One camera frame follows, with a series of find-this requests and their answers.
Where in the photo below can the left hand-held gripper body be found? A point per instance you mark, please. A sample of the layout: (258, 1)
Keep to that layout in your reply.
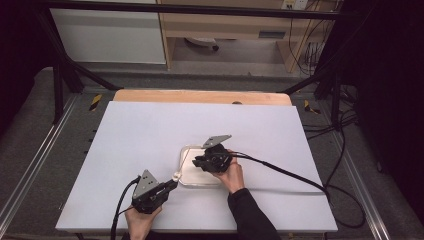
(146, 196)

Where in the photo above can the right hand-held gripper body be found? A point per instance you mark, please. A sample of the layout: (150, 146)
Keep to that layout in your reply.
(216, 160)

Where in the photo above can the small white bead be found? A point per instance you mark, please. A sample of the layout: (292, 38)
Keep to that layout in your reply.
(177, 175)

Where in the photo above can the white square tray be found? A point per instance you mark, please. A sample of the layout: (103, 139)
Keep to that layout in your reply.
(196, 176)

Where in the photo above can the person's right hand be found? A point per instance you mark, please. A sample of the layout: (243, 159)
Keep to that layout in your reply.
(233, 178)

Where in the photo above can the person's left hand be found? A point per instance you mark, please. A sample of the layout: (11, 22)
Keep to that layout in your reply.
(140, 223)

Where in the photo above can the white table board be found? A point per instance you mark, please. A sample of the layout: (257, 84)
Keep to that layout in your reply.
(133, 133)

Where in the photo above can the wooden table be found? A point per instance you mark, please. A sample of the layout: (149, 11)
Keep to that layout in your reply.
(200, 96)

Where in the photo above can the yellow black tape strip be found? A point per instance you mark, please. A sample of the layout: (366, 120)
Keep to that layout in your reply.
(95, 102)
(310, 107)

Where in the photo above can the office chair base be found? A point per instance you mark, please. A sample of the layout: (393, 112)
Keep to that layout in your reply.
(201, 41)

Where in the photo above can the light wooden desk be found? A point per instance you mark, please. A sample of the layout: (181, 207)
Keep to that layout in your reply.
(226, 25)

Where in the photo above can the white cabinet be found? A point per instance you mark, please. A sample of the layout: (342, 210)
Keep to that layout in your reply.
(106, 36)

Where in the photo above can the aluminium floor rail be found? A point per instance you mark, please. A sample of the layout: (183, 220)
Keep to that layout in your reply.
(36, 156)
(361, 186)

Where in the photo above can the black metal frame post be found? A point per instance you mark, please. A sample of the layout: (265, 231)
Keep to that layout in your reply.
(335, 96)
(58, 86)

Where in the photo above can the black metal frame bar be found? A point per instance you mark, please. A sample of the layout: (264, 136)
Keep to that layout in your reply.
(200, 10)

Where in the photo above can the white wall socket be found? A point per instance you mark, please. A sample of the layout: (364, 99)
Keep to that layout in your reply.
(295, 4)

